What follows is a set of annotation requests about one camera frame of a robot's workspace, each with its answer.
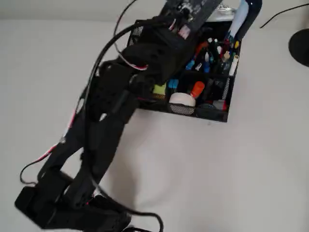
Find orange-red capped tube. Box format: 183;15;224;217
190;81;205;99

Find silver metal object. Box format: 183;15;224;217
212;6;236;21

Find navy and white plastic object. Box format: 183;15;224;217
226;0;263;42

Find red white servo wire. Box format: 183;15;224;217
31;101;84;165

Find black round lamp base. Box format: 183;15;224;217
288;28;309;66

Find blue capped pen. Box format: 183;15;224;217
185;59;197;71

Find black mesh desk organizer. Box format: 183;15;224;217
126;19;242;124

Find green sticky note pad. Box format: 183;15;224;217
153;83;167;95

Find thin black cable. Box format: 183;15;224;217
113;0;138;53
259;2;309;29

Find red pen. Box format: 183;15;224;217
195;41;209;56

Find red and grey small item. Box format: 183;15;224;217
213;99;228;111

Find white cylindrical pen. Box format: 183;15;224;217
228;55;240;76

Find white tape roll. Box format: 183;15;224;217
168;92;197;114

